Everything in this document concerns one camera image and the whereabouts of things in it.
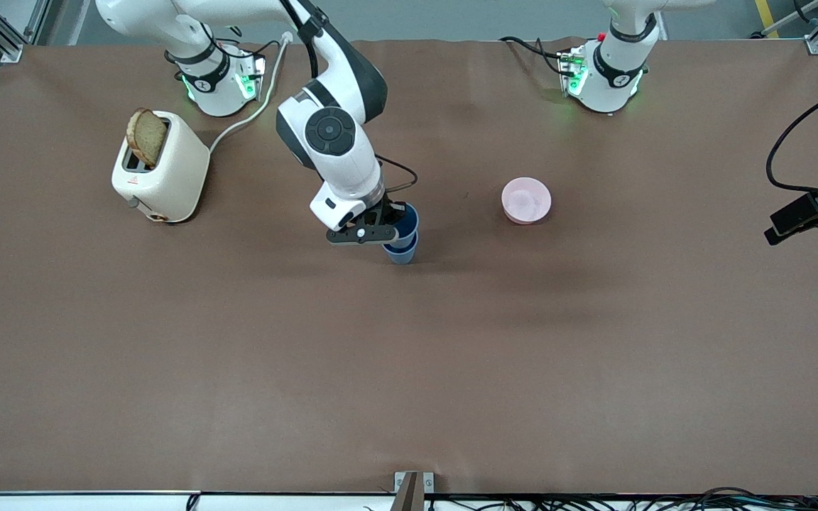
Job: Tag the brown bread slice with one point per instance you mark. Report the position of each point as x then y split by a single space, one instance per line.
146 138

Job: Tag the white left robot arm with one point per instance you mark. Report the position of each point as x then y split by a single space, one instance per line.
611 78

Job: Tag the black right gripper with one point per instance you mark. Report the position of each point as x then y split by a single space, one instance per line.
392 211

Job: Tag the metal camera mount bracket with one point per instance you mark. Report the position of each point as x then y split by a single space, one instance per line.
427 482

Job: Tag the blue plastic cup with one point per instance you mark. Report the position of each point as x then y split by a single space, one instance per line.
400 257
412 232

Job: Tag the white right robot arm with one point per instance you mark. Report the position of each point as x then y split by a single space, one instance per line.
341 163

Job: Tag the pink bowl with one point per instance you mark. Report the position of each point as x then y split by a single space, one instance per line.
526 201

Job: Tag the cream white toaster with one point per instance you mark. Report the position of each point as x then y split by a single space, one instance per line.
175 177

